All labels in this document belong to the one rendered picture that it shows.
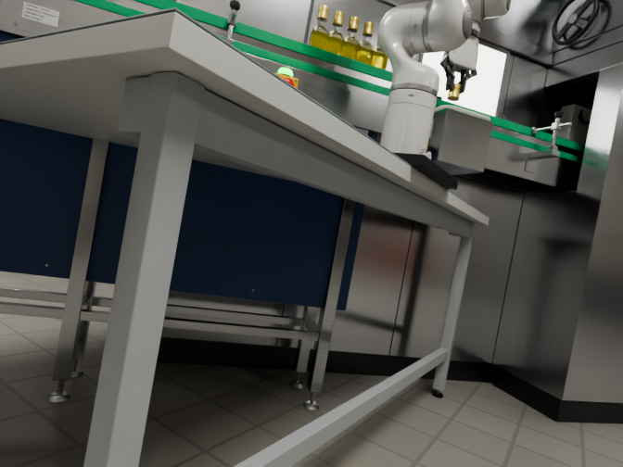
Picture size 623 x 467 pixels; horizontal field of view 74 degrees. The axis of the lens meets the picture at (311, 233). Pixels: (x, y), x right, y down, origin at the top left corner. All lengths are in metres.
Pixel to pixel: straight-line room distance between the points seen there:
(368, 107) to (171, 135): 1.02
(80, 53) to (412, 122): 0.76
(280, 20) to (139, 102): 1.27
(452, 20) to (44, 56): 0.86
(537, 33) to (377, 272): 1.32
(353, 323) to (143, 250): 1.39
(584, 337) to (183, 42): 1.80
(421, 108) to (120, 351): 0.86
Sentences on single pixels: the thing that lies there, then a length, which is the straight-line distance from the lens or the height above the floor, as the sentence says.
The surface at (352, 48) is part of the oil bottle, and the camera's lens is 1.58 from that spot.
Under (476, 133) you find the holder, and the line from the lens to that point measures 1.38.
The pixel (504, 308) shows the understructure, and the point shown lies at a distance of 2.16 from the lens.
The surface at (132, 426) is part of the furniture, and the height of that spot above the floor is 0.35.
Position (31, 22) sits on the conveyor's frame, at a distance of 1.36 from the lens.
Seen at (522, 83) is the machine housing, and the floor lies 1.39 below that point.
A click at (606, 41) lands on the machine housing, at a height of 1.52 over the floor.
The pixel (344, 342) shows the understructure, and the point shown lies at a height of 0.14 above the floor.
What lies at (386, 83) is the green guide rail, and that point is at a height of 1.09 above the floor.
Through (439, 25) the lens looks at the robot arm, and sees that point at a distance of 1.15.
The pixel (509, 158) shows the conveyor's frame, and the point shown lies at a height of 0.99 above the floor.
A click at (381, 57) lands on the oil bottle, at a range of 1.62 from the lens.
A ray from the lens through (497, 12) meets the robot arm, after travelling 1.50.
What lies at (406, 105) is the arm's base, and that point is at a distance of 1.09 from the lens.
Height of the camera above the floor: 0.59
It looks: 1 degrees down
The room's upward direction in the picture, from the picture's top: 10 degrees clockwise
